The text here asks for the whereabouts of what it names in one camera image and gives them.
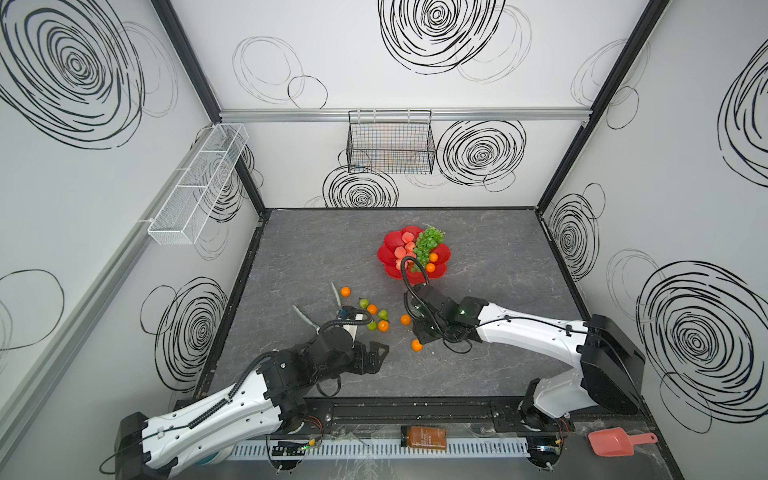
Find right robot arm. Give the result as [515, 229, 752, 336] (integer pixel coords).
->
[404, 283, 645, 431]

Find white wire shelf basket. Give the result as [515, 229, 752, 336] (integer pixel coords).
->
[147, 123, 249, 246]

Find pink plastic scoop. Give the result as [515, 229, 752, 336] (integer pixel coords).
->
[587, 428, 658, 458]

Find black wire basket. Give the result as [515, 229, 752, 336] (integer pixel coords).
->
[345, 109, 437, 175]

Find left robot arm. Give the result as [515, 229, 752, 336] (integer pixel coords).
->
[110, 330, 389, 479]

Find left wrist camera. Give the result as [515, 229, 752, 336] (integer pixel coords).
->
[338, 307, 367, 340]

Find green grape bunch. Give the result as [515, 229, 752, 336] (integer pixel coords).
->
[412, 226, 445, 267]

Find teal lidded container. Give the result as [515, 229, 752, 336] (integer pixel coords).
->
[196, 451, 228, 466]

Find green-tipped metal tongs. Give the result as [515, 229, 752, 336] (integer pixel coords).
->
[291, 281, 341, 333]

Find white cable duct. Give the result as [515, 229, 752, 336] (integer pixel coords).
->
[227, 437, 530, 461]

